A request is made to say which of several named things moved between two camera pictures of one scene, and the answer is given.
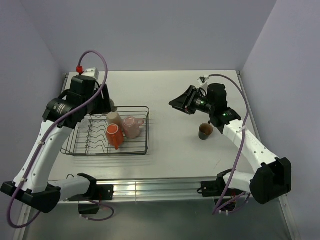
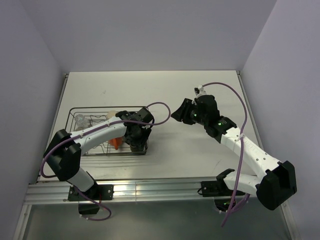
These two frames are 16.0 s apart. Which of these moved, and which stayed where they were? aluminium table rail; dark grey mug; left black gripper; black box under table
Moved: dark grey mug; left black gripper
Stayed: aluminium table rail; black box under table
